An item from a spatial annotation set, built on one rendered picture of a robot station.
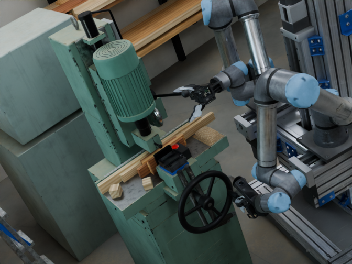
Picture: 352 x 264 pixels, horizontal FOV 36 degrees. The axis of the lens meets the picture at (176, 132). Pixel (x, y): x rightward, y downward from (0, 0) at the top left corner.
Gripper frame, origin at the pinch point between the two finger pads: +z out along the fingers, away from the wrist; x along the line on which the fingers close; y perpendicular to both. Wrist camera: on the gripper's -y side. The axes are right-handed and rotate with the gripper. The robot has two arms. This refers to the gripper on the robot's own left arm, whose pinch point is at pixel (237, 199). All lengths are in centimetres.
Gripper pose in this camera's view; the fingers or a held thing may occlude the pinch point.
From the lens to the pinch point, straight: 233.2
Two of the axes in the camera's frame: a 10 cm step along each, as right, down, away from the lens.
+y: 5.4, 8.4, 0.8
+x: 7.7, -5.3, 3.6
